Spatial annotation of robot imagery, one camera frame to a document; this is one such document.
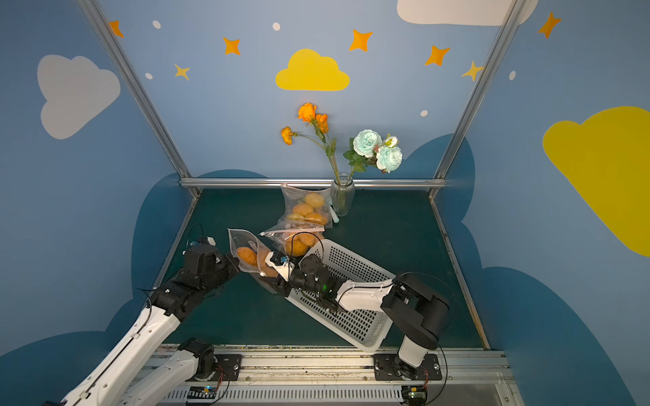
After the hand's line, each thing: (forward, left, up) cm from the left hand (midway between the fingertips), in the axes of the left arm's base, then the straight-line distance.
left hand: (240, 255), depth 78 cm
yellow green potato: (+37, -21, -13) cm, 44 cm away
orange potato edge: (+14, -20, -11) cm, 27 cm away
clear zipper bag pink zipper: (+39, -12, -13) cm, 42 cm away
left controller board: (-34, +8, -21) cm, 41 cm away
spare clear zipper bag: (+14, -8, -11) cm, 20 cm away
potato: (+26, -22, -12) cm, 36 cm away
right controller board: (-33, -55, -21) cm, 67 cm away
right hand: (-4, -9, -1) cm, 10 cm away
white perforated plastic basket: (-16, -41, -18) cm, 48 cm away
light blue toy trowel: (+31, -30, -17) cm, 46 cm away
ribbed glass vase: (+32, -33, -3) cm, 46 cm away
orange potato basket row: (+11, -15, -13) cm, 23 cm away
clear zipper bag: (+9, +2, -3) cm, 9 cm away
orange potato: (+5, 0, -8) cm, 9 cm away
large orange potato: (+32, -16, -14) cm, 38 cm away
